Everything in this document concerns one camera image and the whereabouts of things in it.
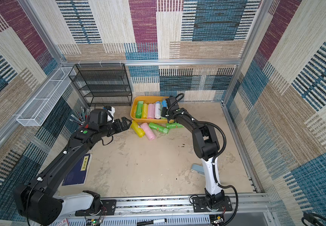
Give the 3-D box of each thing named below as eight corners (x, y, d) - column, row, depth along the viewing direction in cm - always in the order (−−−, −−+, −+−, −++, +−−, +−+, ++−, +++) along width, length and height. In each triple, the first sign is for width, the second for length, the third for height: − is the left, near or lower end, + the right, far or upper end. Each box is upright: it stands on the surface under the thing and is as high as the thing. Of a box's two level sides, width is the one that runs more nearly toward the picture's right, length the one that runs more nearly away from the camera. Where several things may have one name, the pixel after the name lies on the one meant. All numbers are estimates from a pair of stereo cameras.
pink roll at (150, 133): (150, 141, 100) (149, 138, 97) (141, 127, 108) (140, 124, 105) (156, 138, 101) (156, 135, 98) (146, 124, 109) (146, 121, 106)
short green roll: (148, 127, 107) (148, 124, 105) (150, 123, 109) (150, 121, 107) (167, 134, 103) (167, 131, 101) (169, 131, 105) (169, 128, 103)
